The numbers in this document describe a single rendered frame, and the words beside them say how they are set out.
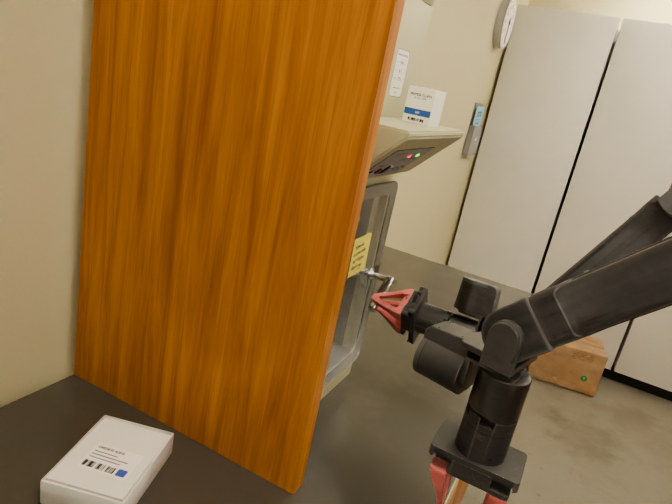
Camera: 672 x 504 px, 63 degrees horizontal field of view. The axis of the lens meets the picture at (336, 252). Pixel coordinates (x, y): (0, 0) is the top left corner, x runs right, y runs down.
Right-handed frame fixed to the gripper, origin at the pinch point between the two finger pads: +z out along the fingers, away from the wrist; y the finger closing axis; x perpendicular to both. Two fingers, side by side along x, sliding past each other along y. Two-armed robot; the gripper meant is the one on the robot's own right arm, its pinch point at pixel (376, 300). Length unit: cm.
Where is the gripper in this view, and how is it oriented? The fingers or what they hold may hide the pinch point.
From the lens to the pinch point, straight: 106.9
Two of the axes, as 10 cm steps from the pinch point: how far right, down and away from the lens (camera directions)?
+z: -8.8, -3.0, 3.7
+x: -4.8, 6.6, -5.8
